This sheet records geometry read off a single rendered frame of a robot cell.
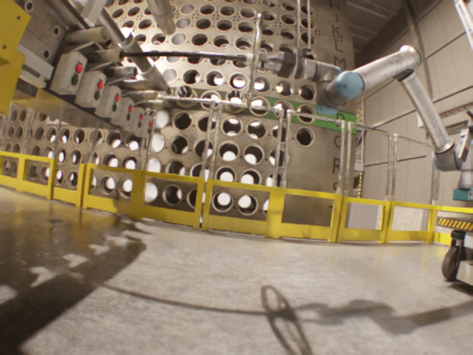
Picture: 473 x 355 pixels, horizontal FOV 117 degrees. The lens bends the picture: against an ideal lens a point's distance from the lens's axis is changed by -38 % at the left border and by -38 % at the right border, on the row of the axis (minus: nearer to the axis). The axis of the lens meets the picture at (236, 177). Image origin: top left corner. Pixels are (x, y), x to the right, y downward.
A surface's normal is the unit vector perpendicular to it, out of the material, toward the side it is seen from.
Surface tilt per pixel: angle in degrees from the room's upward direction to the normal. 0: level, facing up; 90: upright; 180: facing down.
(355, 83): 93
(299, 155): 90
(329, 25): 90
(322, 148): 90
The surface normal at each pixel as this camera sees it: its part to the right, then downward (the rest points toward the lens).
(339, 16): 0.02, -0.04
